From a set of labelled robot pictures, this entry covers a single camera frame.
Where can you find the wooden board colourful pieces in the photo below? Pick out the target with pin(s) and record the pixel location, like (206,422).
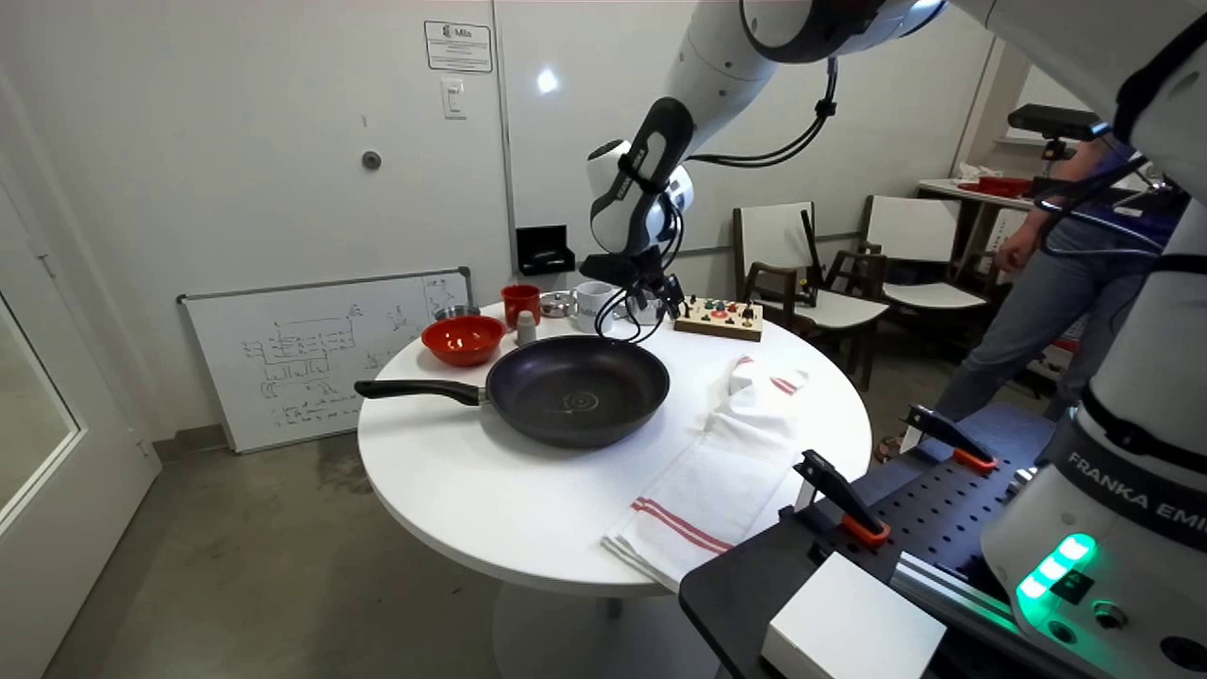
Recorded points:
(717,318)

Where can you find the black frying pan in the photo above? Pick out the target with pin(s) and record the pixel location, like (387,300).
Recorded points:
(579,393)

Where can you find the black wall tray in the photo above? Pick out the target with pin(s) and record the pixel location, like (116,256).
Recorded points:
(545,250)

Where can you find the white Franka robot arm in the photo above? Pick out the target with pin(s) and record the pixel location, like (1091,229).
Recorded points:
(1132,378)

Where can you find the wooden shelf unit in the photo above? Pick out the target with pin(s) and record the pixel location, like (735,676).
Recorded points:
(974,188)

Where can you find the white box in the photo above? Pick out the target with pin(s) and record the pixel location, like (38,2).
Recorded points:
(853,623)

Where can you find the black camera on stand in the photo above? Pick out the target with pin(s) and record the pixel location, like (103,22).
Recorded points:
(1054,123)

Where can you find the wall mounted whiteboard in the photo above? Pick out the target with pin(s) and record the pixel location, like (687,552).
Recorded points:
(551,114)

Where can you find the white chair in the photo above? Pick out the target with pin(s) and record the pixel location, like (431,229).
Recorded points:
(929,296)
(774,246)

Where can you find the white wall switch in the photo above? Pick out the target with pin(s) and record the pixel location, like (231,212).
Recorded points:
(456,98)

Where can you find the small steel cup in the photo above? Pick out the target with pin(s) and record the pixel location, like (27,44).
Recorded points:
(558,301)

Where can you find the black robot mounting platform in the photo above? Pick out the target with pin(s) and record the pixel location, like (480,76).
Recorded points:
(956,515)

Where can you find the white mug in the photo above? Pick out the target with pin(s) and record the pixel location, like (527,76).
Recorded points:
(588,305)

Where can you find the black clamp orange tip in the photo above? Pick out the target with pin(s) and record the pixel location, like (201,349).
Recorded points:
(949,437)
(837,495)

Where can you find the round grey wall knob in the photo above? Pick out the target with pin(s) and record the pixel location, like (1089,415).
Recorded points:
(372,158)

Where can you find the red bowl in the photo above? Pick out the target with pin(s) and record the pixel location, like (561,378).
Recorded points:
(462,339)

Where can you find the framed wall sign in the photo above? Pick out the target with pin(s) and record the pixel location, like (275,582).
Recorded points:
(460,46)

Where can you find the small grey shaker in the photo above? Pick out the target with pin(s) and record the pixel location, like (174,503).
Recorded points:
(527,329)

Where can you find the white towel red stripes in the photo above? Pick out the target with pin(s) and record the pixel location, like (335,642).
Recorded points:
(717,476)

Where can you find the seated person blue jeans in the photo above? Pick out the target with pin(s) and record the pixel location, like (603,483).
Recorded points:
(1044,301)

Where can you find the white door with window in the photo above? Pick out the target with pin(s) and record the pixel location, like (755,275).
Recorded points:
(76,552)

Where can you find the aluminium rail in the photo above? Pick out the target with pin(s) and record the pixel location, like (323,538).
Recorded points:
(956,597)

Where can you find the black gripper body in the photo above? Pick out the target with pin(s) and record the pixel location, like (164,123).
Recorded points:
(619,268)

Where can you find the red mug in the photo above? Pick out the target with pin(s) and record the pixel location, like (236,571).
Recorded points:
(524,301)

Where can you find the leaning framed whiteboard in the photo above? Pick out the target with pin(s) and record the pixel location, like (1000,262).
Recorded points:
(315,364)

